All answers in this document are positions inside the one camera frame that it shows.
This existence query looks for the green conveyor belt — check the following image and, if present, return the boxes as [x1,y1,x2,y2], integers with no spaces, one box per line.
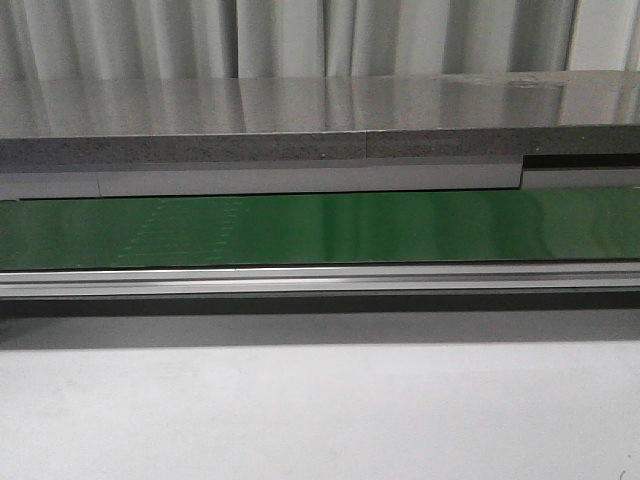
[1,187,639,271]

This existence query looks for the grey stone counter slab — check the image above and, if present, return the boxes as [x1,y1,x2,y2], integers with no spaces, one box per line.
[1,71,639,173]

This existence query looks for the grey conveyor back panel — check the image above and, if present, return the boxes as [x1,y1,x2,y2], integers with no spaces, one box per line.
[1,154,639,200]

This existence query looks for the white pleated curtain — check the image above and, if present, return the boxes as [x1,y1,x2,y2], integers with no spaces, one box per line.
[1,1,639,80]

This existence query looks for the aluminium conveyor front rail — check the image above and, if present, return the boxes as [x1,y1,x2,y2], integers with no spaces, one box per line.
[1,261,639,299]

